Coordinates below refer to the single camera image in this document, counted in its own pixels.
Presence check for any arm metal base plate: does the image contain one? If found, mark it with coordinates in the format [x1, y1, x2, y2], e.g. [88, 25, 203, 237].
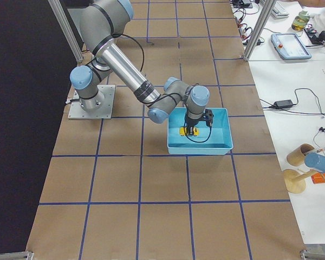
[68, 84, 116, 120]

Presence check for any aluminium frame post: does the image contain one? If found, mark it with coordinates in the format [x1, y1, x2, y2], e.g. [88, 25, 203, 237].
[243, 0, 276, 61]

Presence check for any amber glass jar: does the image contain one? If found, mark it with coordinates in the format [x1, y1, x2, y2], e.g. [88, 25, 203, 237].
[291, 10, 310, 31]

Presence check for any yellow beetle toy car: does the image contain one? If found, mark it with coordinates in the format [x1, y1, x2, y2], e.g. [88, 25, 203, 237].
[179, 127, 199, 137]

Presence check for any orange plastic piece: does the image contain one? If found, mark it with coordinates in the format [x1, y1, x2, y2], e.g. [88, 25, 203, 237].
[311, 173, 325, 184]

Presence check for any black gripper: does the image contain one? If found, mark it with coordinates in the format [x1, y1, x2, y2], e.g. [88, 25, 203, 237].
[184, 108, 214, 136]

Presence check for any blue teach pendant tablet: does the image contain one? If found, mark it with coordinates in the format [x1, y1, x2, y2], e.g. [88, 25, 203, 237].
[270, 33, 312, 60]

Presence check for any white keyboard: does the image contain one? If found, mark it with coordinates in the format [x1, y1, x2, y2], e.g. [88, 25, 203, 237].
[271, 2, 289, 19]

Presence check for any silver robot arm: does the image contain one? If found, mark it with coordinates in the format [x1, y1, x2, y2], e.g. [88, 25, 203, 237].
[70, 1, 213, 136]

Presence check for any light blue plastic bin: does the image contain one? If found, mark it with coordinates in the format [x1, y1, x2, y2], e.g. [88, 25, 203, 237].
[167, 107, 233, 155]

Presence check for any wooden cylinder cup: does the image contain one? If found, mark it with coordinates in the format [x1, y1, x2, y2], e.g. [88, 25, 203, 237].
[286, 144, 314, 166]

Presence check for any wooden stand with disc base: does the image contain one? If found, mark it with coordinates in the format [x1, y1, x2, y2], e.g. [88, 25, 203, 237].
[282, 169, 317, 194]

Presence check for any black power adapter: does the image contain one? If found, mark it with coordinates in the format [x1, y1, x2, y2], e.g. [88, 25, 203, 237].
[273, 100, 294, 109]

